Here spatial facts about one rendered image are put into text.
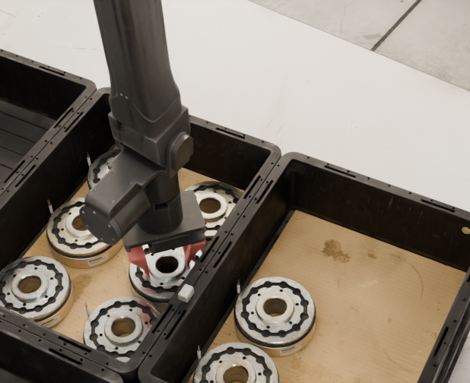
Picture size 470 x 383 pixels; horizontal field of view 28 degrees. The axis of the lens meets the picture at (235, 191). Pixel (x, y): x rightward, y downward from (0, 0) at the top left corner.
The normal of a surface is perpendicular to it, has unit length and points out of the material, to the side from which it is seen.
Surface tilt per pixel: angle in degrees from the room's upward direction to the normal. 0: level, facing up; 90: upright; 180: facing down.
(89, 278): 0
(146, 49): 96
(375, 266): 0
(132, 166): 5
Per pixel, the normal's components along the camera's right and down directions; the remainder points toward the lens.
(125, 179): 0.00, -0.57
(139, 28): 0.78, 0.51
